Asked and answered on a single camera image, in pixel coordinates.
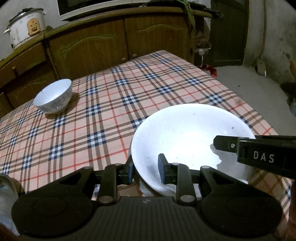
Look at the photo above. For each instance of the brown wooden sideboard cabinet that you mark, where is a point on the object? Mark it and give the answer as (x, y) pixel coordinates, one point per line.
(90, 45)

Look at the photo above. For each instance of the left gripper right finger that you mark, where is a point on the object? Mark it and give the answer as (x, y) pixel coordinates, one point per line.
(184, 179)

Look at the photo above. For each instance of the red item on floor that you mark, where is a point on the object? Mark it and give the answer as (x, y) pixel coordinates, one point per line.
(212, 70)

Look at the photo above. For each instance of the person's right hand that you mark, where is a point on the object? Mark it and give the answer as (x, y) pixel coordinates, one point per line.
(291, 225)

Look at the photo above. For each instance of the dark door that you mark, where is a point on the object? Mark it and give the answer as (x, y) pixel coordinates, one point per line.
(228, 33)

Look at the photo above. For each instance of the white microwave oven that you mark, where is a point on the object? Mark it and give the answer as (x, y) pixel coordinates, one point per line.
(71, 9)

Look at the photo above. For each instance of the steel mixing bowl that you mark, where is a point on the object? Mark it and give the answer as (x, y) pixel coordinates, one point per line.
(9, 196)

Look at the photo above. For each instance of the blue-white ceramic bowl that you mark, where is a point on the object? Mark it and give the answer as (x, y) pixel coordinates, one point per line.
(55, 97)

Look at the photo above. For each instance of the plaid tablecloth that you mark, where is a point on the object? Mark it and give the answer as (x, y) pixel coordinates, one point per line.
(105, 110)

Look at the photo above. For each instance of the shallow white bowl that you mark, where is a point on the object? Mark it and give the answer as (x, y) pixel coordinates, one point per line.
(184, 133)

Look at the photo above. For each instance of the small steel plate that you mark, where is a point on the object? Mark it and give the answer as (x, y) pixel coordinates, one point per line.
(143, 186)

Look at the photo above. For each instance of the green cloth on cabinet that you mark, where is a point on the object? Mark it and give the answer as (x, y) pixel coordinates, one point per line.
(195, 15)

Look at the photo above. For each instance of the white rice cooker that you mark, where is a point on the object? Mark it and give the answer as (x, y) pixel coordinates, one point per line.
(27, 23)

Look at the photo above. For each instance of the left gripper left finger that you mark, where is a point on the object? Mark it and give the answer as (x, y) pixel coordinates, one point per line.
(108, 180)

